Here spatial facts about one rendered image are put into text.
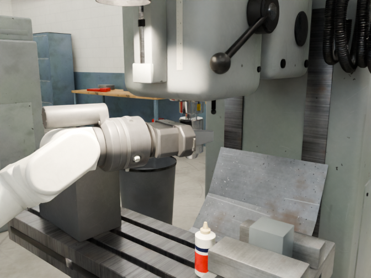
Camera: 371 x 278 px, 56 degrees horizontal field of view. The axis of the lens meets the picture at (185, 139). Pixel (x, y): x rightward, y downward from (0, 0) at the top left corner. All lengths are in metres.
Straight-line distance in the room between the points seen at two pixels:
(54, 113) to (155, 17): 0.21
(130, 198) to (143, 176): 0.22
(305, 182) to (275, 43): 0.41
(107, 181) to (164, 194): 1.79
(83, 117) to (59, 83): 7.37
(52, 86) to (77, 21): 1.50
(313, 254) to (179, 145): 0.29
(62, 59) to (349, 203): 7.39
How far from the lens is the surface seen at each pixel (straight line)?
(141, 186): 2.56
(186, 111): 0.63
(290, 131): 0.97
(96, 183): 0.85
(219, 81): 0.54
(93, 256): 0.82
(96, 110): 0.56
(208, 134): 0.65
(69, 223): 0.90
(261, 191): 0.98
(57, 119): 0.55
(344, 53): 0.74
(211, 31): 0.53
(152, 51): 0.54
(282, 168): 0.98
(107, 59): 7.38
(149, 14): 0.55
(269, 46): 0.68
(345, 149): 0.93
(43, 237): 0.96
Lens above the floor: 1.37
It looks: 12 degrees down
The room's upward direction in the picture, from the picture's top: straight up
